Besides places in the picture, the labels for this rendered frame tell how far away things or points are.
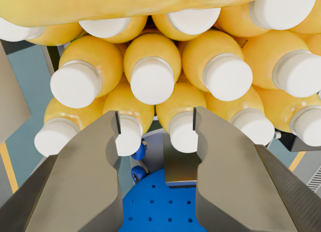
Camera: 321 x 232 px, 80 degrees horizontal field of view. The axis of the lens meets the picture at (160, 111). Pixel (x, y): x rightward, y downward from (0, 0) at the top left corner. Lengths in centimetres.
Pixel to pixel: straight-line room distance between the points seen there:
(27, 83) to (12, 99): 128
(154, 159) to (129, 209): 13
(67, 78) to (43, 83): 135
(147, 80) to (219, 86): 6
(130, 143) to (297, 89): 17
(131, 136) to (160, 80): 7
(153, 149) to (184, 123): 24
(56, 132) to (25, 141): 166
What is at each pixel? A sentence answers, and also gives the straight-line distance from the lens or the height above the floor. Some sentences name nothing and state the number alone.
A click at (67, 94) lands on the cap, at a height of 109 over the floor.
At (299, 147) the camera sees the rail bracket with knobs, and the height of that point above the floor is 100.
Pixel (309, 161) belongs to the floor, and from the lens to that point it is 224.
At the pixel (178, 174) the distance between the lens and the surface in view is 32.
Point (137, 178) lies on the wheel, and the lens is 42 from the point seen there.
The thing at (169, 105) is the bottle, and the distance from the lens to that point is 22.
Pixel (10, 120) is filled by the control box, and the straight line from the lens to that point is 31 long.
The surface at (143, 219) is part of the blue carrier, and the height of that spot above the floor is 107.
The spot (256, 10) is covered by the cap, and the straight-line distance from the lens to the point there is 19.
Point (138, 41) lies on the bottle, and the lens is 21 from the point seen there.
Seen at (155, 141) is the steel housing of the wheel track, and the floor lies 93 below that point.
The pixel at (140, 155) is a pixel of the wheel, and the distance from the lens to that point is 36.
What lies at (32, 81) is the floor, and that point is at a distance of 156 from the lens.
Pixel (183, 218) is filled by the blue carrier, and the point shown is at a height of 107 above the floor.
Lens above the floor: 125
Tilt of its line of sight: 61 degrees down
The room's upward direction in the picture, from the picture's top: 176 degrees clockwise
